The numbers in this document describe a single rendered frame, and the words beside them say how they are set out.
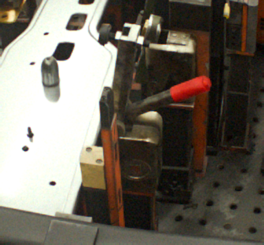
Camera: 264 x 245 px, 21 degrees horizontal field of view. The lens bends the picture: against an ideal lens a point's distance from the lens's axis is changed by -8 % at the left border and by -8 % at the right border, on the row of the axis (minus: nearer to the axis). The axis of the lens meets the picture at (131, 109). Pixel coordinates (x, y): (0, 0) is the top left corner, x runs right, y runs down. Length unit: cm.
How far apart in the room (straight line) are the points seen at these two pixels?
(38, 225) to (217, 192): 113
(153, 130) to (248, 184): 44
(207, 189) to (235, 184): 6
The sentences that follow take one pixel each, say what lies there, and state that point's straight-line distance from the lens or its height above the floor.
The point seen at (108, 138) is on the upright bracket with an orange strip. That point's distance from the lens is 92.
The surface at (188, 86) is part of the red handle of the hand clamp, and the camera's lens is 99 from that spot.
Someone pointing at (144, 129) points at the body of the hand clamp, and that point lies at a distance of 106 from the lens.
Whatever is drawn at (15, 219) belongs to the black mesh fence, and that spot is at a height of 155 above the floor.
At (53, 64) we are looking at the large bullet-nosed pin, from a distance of 119.
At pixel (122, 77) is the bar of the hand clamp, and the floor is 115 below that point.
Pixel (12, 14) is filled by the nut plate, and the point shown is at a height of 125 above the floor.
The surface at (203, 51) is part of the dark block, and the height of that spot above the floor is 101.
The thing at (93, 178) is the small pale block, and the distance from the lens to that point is 102.
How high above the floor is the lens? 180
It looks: 44 degrees down
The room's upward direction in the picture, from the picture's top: 3 degrees counter-clockwise
